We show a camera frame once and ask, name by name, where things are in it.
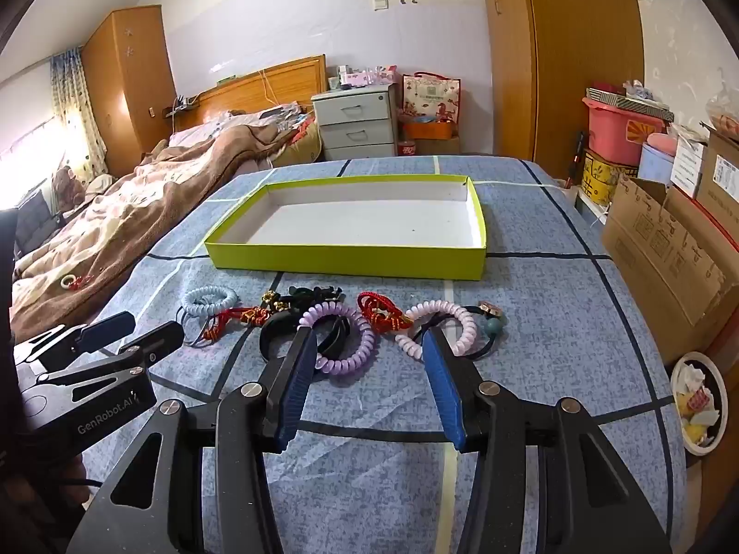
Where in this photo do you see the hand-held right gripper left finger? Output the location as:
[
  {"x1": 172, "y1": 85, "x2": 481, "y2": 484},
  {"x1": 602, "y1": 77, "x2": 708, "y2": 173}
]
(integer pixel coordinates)
[{"x1": 66, "y1": 326, "x2": 321, "y2": 554}]

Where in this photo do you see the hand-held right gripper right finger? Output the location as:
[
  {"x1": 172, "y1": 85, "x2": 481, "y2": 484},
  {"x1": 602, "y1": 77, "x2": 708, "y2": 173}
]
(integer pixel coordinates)
[{"x1": 421, "y1": 326, "x2": 673, "y2": 554}]

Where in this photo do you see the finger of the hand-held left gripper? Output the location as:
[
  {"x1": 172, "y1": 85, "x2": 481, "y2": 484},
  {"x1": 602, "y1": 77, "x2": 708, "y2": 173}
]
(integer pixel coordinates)
[
  {"x1": 14, "y1": 312, "x2": 137, "y2": 375},
  {"x1": 37, "y1": 321, "x2": 186, "y2": 406}
]

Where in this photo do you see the grey elastic hair tie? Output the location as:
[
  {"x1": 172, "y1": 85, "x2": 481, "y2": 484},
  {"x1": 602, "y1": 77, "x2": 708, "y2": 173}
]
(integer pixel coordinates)
[{"x1": 176, "y1": 306, "x2": 232, "y2": 350}]

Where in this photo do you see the light blue spiral hair tie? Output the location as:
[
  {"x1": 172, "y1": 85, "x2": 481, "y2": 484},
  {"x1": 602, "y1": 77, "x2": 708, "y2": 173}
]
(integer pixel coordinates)
[{"x1": 182, "y1": 285, "x2": 240, "y2": 319}]

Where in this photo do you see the black wristband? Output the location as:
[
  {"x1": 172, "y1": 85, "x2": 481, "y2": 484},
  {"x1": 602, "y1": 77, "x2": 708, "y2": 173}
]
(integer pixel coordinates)
[{"x1": 259, "y1": 303, "x2": 353, "y2": 361}]

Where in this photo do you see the red knotted cord bracelet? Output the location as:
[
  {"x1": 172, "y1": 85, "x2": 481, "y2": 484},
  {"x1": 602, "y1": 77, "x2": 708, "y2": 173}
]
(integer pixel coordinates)
[{"x1": 202, "y1": 307, "x2": 272, "y2": 343}]

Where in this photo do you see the pink spiral hair tie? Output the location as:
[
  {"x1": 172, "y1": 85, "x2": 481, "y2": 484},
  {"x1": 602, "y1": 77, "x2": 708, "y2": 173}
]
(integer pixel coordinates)
[{"x1": 395, "y1": 300, "x2": 477, "y2": 359}]

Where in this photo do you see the black teal bead hair tie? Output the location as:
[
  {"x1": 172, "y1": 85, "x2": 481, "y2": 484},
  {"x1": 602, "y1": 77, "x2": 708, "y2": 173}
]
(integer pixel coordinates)
[{"x1": 462, "y1": 300, "x2": 512, "y2": 359}]

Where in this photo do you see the purple spiral hair tie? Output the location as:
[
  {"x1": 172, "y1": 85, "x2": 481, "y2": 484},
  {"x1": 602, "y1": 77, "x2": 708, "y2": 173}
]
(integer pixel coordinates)
[{"x1": 297, "y1": 300, "x2": 376, "y2": 379}]

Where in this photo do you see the red gold charm bracelet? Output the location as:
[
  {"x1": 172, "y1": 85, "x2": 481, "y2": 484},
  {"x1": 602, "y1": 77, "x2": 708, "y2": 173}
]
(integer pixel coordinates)
[{"x1": 357, "y1": 291, "x2": 413, "y2": 334}]

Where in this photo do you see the green cardboard tray box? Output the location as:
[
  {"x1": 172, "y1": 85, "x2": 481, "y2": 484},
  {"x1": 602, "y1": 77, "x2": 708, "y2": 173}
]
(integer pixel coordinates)
[{"x1": 203, "y1": 174, "x2": 489, "y2": 281}]

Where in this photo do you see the brown teddy bear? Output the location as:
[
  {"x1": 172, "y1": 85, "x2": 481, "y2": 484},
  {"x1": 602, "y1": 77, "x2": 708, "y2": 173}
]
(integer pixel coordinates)
[{"x1": 51, "y1": 166, "x2": 87, "y2": 209}]

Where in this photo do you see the brown blanket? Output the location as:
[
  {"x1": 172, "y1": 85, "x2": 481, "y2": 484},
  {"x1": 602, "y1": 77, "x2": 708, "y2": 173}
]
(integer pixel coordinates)
[{"x1": 12, "y1": 124, "x2": 301, "y2": 344}]

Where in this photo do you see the floral curtain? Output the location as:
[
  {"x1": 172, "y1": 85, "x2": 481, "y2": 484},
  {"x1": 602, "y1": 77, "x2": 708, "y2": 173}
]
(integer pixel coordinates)
[{"x1": 49, "y1": 46, "x2": 110, "y2": 182}]

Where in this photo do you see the small brown cardboard box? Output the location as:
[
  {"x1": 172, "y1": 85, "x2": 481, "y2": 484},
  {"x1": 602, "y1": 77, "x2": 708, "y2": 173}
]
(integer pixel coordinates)
[{"x1": 398, "y1": 137, "x2": 461, "y2": 157}]

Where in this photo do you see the stack of cardboard boxes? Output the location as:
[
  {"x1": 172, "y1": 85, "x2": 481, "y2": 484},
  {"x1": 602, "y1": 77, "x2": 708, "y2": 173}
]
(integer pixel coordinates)
[{"x1": 601, "y1": 176, "x2": 739, "y2": 327}]

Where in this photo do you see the white trash bin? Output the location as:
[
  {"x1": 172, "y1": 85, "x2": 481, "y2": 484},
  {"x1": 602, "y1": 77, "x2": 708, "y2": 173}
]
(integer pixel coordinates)
[{"x1": 670, "y1": 351, "x2": 729, "y2": 456}]

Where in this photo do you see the patterned cloth bundle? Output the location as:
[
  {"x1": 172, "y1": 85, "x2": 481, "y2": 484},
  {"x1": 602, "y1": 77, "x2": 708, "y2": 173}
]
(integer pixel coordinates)
[{"x1": 260, "y1": 101, "x2": 318, "y2": 145}]

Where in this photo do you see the orange box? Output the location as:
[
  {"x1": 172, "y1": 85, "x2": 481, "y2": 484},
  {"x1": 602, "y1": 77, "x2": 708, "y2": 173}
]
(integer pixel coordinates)
[{"x1": 402, "y1": 121, "x2": 454, "y2": 140}]

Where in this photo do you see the yellow patterned box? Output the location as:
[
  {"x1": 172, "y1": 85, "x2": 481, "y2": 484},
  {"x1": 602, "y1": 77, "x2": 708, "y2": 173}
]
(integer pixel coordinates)
[{"x1": 582, "y1": 149, "x2": 639, "y2": 205}]

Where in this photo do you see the narrow wooden wardrobe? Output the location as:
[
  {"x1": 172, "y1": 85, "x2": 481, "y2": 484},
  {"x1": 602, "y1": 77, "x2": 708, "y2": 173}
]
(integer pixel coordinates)
[{"x1": 81, "y1": 5, "x2": 177, "y2": 177}]

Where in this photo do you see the grey drawer nightstand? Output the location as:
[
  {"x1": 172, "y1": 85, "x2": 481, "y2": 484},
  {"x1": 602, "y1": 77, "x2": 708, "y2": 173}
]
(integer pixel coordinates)
[{"x1": 312, "y1": 84, "x2": 399, "y2": 161}]

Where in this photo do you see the wooden bed headboard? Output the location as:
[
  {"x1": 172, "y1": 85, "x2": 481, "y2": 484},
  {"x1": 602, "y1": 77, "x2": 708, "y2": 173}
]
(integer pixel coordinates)
[{"x1": 173, "y1": 54, "x2": 328, "y2": 131}]

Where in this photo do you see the red patterned gift bag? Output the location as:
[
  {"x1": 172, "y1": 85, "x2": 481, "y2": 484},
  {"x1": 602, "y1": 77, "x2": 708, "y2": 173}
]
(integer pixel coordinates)
[{"x1": 401, "y1": 72, "x2": 463, "y2": 125}]

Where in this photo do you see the pink plastic bin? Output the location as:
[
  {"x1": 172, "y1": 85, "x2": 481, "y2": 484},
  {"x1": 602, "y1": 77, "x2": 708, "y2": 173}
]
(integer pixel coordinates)
[{"x1": 582, "y1": 97, "x2": 671, "y2": 168}]

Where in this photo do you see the round blue box pink lid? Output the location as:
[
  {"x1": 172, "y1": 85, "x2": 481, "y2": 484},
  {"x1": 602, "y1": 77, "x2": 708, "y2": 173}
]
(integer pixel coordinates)
[{"x1": 640, "y1": 132, "x2": 682, "y2": 186}]

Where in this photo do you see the pink clutter on nightstand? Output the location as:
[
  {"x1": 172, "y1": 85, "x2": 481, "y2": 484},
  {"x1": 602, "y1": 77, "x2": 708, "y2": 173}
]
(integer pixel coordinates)
[{"x1": 329, "y1": 63, "x2": 399, "y2": 90}]

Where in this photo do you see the white labelled box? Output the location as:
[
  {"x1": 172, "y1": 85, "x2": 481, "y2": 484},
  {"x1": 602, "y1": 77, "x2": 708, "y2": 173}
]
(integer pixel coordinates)
[{"x1": 670, "y1": 127, "x2": 717, "y2": 197}]

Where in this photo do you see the grey striped flat box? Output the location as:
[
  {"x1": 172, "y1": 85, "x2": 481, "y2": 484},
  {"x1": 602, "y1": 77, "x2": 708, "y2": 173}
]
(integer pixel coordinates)
[{"x1": 586, "y1": 86, "x2": 673, "y2": 122}]

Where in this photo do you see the cardboard box with label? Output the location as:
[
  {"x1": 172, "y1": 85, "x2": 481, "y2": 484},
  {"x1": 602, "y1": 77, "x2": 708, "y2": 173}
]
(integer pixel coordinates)
[{"x1": 696, "y1": 121, "x2": 739, "y2": 232}]

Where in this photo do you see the large wooden wardrobe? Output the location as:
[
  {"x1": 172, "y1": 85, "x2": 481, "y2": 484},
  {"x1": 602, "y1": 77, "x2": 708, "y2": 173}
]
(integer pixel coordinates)
[{"x1": 479, "y1": 0, "x2": 644, "y2": 180}]

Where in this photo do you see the clear plastic bag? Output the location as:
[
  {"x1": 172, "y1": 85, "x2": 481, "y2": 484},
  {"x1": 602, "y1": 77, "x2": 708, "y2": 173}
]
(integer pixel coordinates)
[{"x1": 707, "y1": 84, "x2": 739, "y2": 139}]

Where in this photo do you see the black bow hair tie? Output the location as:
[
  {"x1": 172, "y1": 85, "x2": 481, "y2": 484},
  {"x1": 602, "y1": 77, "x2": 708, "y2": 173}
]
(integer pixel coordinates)
[{"x1": 285, "y1": 284, "x2": 345, "y2": 307}]

